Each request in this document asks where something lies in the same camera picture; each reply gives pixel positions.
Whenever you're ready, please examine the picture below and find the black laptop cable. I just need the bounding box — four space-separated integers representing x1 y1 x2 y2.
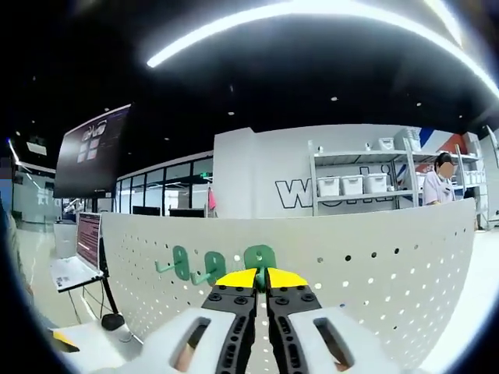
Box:
68 290 104 324

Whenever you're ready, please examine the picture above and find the grey metal shelf rack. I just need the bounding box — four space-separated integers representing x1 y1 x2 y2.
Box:
307 138 488 219

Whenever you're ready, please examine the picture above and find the green hook assembly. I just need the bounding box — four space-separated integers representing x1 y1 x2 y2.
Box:
155 245 191 281
190 251 227 286
243 244 277 293

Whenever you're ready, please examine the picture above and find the black laptop stand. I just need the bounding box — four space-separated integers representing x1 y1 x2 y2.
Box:
99 237 120 316

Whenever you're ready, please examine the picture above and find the large dark hanging screen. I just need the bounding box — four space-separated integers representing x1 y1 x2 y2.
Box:
52 103 132 198

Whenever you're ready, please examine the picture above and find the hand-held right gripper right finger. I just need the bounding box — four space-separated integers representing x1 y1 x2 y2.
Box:
266 268 391 374

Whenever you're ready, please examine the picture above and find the group of white storage bins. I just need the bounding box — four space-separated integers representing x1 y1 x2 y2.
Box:
319 128 488 196

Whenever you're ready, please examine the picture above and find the white perforated mounting plate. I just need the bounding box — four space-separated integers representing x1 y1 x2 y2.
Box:
99 196 476 369

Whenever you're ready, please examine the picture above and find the long ceiling light strip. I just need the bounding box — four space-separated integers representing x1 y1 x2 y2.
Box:
146 0 499 98

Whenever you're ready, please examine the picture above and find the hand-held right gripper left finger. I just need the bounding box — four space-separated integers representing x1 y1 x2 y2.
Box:
143 267 259 374

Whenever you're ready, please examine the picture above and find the open white laptop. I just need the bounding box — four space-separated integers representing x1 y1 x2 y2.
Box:
50 212 104 293

